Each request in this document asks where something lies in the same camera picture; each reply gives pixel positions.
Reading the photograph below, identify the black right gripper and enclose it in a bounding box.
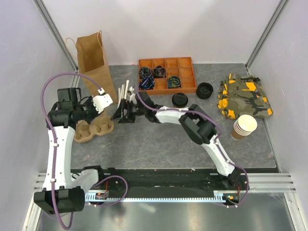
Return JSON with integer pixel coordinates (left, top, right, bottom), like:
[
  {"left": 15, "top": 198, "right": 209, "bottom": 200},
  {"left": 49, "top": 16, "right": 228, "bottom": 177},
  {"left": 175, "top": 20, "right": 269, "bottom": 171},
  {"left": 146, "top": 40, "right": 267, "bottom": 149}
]
[{"left": 111, "top": 99, "right": 147, "bottom": 124}]

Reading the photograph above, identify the brown paper bag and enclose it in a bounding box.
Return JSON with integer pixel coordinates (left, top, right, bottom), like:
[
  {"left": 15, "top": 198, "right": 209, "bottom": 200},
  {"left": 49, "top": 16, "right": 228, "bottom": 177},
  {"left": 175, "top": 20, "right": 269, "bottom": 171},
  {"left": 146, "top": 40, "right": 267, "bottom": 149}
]
[{"left": 73, "top": 31, "right": 118, "bottom": 104}]

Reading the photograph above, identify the black plastic cup lid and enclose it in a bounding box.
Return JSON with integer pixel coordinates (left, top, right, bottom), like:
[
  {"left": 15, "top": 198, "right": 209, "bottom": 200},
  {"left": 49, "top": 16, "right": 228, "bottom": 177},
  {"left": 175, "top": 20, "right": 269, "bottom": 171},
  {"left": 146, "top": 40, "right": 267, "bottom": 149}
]
[{"left": 171, "top": 92, "right": 188, "bottom": 103}]

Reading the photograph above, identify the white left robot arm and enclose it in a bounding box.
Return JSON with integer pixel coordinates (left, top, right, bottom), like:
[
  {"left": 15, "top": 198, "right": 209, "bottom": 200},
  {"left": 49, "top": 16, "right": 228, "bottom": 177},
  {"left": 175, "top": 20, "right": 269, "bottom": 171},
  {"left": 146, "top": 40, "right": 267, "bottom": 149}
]
[{"left": 34, "top": 88, "right": 113, "bottom": 215}]

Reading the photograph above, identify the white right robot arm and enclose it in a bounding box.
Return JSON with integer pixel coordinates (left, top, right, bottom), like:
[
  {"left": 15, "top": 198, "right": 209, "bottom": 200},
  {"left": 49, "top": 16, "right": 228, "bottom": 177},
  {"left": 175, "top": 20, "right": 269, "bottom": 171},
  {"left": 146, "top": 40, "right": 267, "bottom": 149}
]
[{"left": 111, "top": 92, "right": 241, "bottom": 190}]

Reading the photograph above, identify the cardboard cup carrier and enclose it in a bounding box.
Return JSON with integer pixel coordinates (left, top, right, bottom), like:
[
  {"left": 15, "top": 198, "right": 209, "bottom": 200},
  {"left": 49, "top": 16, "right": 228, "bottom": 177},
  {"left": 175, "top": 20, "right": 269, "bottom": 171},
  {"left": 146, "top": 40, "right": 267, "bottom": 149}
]
[{"left": 74, "top": 113, "right": 114, "bottom": 143}]

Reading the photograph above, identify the blue striped cup sleeve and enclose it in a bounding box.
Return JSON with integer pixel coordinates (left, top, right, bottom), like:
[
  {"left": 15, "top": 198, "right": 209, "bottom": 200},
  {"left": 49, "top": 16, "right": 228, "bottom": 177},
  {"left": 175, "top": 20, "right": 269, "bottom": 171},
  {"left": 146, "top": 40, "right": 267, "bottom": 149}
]
[{"left": 139, "top": 76, "right": 155, "bottom": 90}]

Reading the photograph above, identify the dark patterned cup sleeve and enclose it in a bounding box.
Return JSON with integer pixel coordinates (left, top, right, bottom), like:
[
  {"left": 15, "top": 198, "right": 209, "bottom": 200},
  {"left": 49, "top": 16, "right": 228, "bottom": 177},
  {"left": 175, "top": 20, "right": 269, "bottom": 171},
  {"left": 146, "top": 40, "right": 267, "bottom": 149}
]
[{"left": 139, "top": 66, "right": 152, "bottom": 79}]

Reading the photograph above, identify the brown black cup sleeve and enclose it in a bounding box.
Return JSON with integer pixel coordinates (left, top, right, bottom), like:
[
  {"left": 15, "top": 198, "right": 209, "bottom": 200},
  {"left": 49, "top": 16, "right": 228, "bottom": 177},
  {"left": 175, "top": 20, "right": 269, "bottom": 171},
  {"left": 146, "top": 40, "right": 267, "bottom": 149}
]
[{"left": 153, "top": 65, "right": 166, "bottom": 78}]

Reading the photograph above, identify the green yellow cup sleeve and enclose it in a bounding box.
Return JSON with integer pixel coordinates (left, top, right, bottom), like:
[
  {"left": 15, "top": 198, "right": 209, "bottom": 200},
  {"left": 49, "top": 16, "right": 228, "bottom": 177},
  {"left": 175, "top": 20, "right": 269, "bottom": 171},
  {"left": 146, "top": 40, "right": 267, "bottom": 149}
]
[{"left": 167, "top": 76, "right": 181, "bottom": 89}]

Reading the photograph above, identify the orange compartment tray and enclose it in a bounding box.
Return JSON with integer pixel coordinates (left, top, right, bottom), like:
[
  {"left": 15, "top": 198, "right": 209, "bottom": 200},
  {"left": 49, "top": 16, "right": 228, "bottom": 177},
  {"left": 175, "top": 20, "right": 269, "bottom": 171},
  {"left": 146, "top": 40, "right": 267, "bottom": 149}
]
[{"left": 137, "top": 57, "right": 197, "bottom": 95}]

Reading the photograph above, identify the stack of black lids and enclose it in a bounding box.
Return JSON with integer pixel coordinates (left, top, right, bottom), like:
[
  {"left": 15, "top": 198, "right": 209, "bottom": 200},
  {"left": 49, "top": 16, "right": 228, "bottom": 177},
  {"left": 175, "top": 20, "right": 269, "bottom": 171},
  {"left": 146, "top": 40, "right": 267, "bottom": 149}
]
[{"left": 196, "top": 82, "right": 213, "bottom": 100}]

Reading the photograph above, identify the camouflage cloth bag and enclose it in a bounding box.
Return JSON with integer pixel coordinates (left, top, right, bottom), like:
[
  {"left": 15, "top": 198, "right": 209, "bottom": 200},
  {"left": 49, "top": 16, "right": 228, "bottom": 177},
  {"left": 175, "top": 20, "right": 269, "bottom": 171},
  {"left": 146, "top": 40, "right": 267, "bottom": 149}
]
[{"left": 217, "top": 73, "right": 273, "bottom": 119}]

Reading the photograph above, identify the stack of paper cups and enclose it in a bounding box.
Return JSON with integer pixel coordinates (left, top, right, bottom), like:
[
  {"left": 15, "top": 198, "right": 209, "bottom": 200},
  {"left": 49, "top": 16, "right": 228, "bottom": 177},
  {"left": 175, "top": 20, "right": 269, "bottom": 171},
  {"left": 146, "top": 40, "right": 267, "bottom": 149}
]
[{"left": 231, "top": 115, "right": 257, "bottom": 140}]

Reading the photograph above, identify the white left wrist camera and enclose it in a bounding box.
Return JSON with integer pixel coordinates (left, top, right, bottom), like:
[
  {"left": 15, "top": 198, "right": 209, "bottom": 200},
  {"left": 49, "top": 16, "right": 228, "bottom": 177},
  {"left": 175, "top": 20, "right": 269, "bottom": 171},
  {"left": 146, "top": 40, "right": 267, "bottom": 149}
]
[{"left": 92, "top": 88, "right": 113, "bottom": 114}]

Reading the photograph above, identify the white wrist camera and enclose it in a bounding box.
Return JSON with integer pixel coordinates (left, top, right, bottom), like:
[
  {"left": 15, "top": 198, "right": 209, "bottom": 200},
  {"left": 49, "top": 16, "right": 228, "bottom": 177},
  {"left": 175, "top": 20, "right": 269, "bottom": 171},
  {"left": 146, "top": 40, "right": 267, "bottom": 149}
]
[
  {"left": 127, "top": 87, "right": 137, "bottom": 104},
  {"left": 92, "top": 88, "right": 113, "bottom": 114}
]

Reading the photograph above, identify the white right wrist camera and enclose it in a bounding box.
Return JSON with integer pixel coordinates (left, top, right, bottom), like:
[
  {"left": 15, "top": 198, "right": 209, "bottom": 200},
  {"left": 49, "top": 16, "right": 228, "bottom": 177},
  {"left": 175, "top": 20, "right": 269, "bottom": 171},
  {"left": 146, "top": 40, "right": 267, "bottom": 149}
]
[{"left": 127, "top": 87, "right": 137, "bottom": 104}]

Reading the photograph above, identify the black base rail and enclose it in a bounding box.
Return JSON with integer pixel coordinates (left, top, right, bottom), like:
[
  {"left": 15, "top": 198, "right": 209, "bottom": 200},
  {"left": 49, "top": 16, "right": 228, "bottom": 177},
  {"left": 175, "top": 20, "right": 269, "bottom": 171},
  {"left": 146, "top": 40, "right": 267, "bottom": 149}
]
[{"left": 91, "top": 168, "right": 249, "bottom": 199}]

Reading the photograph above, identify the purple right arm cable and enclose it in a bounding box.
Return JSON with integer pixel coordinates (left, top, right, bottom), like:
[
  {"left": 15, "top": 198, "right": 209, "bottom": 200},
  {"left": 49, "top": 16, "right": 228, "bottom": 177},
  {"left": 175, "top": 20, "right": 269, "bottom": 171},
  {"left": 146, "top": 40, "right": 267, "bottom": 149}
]
[{"left": 134, "top": 85, "right": 250, "bottom": 209}]

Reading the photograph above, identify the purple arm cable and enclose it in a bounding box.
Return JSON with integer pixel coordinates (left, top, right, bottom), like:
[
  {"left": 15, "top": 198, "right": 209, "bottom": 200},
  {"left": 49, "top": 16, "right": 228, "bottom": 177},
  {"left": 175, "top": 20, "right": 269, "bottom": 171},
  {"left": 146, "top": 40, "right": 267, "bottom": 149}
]
[
  {"left": 134, "top": 85, "right": 250, "bottom": 209},
  {"left": 40, "top": 73, "right": 103, "bottom": 229}
]

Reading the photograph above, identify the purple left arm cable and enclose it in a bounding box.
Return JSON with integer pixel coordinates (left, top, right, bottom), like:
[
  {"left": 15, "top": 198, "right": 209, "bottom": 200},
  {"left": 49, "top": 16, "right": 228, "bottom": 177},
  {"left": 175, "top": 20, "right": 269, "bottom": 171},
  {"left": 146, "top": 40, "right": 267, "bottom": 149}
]
[{"left": 40, "top": 73, "right": 103, "bottom": 229}]

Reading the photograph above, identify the slotted cable duct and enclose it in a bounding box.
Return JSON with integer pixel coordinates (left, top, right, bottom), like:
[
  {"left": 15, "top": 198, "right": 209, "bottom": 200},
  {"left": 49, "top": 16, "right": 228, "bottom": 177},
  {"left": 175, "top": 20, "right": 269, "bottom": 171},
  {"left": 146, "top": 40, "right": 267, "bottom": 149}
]
[{"left": 85, "top": 192, "right": 240, "bottom": 203}]

